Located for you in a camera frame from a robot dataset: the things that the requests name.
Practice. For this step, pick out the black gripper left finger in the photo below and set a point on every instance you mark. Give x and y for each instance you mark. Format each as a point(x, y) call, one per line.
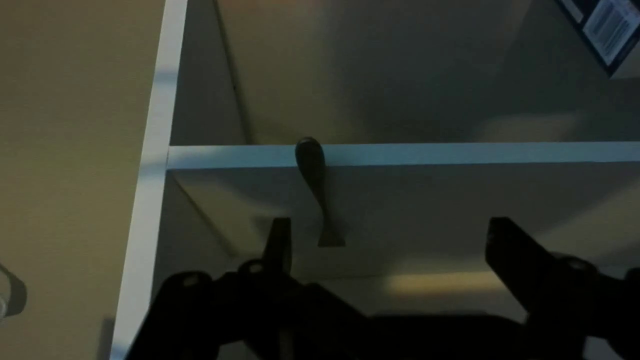
point(221, 312)

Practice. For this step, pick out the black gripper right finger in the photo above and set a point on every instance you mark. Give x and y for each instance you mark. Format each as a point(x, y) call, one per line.
point(573, 306)

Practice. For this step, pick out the dark metal utensil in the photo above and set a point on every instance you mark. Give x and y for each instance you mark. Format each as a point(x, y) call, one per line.
point(310, 160)

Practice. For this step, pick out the white shelf unit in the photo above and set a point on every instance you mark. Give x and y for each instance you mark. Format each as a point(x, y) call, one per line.
point(153, 167)

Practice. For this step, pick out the dark blue barcode box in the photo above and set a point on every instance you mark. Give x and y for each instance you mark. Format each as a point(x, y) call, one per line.
point(610, 27)

